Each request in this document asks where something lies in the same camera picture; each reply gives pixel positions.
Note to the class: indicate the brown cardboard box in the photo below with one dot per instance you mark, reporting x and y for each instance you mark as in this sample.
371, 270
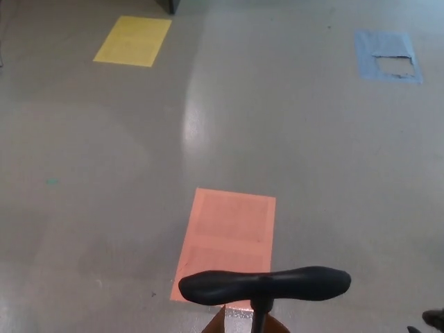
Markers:
215, 324

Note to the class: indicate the dark furniture leg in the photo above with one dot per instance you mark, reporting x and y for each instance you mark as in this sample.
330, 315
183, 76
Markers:
168, 5

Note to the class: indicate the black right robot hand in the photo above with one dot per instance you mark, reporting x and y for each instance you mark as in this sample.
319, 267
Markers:
433, 317

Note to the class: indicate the orange paper sheet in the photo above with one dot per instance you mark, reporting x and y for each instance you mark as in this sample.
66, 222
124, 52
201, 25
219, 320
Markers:
230, 229

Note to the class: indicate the yellow paper sheet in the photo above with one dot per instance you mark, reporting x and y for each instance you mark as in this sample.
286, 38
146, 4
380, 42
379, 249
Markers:
133, 40

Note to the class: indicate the torn blue paper sheet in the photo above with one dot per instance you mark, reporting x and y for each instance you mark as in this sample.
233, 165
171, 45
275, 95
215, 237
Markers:
383, 43

